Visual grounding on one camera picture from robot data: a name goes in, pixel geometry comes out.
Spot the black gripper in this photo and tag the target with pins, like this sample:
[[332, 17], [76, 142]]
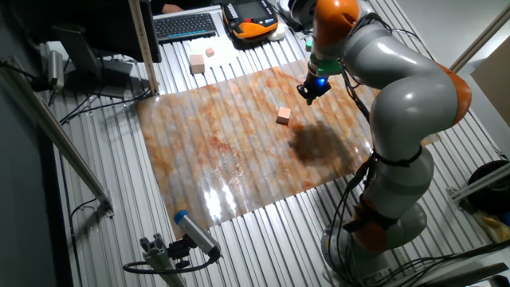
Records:
[[314, 87]]

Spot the small wooden block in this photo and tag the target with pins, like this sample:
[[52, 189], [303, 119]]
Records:
[[283, 115]]

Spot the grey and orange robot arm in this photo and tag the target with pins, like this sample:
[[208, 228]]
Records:
[[410, 91]]

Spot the large wooden block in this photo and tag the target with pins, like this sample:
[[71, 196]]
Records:
[[197, 64]]

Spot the operator hand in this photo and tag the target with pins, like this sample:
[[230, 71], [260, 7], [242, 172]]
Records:
[[171, 8]]

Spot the white computer mouse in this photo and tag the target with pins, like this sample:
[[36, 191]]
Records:
[[277, 32]]

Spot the black round spool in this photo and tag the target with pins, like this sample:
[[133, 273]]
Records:
[[296, 14]]

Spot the orange marble pattern mat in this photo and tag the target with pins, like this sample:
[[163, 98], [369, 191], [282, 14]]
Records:
[[239, 159]]

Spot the white paper sheet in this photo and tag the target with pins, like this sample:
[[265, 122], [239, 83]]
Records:
[[223, 49]]

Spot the orange and black teach pendant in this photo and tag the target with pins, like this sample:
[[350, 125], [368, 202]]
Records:
[[249, 18]]

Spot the tiny wooden cube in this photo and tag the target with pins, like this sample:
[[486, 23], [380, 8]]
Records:
[[209, 52]]

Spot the black keyboard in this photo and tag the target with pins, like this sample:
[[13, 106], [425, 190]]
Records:
[[185, 27]]

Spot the brown cardboard board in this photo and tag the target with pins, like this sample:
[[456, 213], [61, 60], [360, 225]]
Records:
[[494, 83]]

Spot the short aluminium bar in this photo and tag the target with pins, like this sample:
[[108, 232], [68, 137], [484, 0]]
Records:
[[478, 184]]

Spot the black bag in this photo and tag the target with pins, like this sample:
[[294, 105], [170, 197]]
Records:
[[488, 183]]

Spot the black monitor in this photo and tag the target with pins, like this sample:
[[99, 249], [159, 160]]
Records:
[[103, 24]]

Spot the yellow bag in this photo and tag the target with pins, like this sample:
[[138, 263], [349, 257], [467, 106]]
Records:
[[494, 227]]

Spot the black monitor stand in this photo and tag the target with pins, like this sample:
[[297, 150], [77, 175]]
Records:
[[87, 64]]

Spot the long diagonal aluminium bar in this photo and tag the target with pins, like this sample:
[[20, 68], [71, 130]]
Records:
[[60, 135]]

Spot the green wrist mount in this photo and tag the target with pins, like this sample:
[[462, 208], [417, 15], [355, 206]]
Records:
[[324, 68]]

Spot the upright aluminium post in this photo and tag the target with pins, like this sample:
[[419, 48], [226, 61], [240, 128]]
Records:
[[144, 48]]

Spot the silver camera with blue cap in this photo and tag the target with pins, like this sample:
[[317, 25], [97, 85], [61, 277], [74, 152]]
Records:
[[197, 233]]

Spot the thin diagonal frame bar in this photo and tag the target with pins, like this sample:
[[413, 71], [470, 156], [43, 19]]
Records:
[[482, 38]]

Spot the aluminium profile camera mount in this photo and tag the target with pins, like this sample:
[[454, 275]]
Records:
[[159, 259]]

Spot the silver cylindrical camera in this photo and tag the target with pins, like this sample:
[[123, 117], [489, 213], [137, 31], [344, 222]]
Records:
[[56, 69]]

